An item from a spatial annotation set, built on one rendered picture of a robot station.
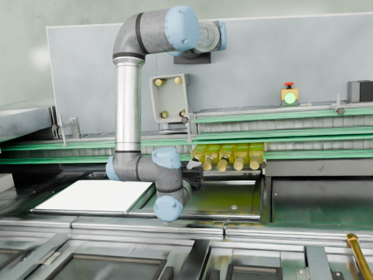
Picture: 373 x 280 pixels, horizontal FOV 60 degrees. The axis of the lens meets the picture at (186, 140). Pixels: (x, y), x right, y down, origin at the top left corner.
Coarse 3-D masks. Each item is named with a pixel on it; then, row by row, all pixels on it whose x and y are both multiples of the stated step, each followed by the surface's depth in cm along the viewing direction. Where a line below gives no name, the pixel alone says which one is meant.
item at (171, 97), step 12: (168, 84) 157; (180, 84) 155; (156, 96) 156; (168, 96) 158; (180, 96) 157; (156, 108) 156; (168, 108) 160; (180, 108) 158; (156, 120) 156; (168, 120) 154; (180, 120) 152
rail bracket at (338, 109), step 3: (339, 93) 121; (339, 96) 121; (339, 99) 122; (336, 102) 123; (339, 102) 122; (333, 105) 128; (336, 105) 123; (339, 105) 122; (333, 108) 128; (336, 108) 122; (339, 108) 118; (342, 108) 117; (336, 111) 118; (339, 111) 118; (342, 111) 118; (339, 114) 118; (342, 114) 118
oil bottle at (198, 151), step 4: (200, 144) 141; (204, 144) 140; (208, 144) 140; (196, 148) 135; (200, 148) 134; (204, 148) 134; (192, 152) 130; (196, 152) 129; (200, 152) 129; (204, 152) 131; (192, 156) 129; (196, 156) 128; (200, 156) 128; (200, 160) 128; (204, 160) 130
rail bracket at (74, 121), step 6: (60, 114) 155; (60, 120) 156; (72, 120) 163; (54, 126) 151; (60, 126) 154; (72, 126) 166; (78, 126) 167; (72, 132) 167; (78, 132) 167; (66, 144) 158
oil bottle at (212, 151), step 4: (212, 144) 140; (216, 144) 139; (220, 144) 138; (208, 148) 134; (212, 148) 134; (216, 148) 133; (220, 148) 135; (208, 152) 129; (212, 152) 128; (216, 152) 128; (204, 156) 128; (208, 156) 127; (212, 156) 126; (216, 156) 127; (216, 160) 127; (216, 164) 128
